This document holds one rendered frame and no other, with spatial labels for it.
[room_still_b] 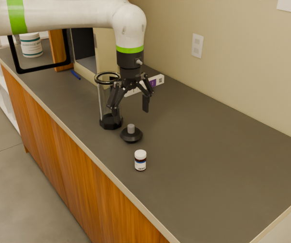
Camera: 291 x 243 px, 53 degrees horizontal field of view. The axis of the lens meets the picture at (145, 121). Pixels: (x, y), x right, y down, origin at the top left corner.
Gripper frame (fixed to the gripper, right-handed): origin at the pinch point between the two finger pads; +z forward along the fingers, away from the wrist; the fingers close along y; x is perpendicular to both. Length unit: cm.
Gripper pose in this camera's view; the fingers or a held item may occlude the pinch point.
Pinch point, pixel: (131, 114)
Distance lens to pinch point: 112.5
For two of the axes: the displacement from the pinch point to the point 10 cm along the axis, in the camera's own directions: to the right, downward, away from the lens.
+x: -6.2, -4.4, 6.5
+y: 7.9, -3.4, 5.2
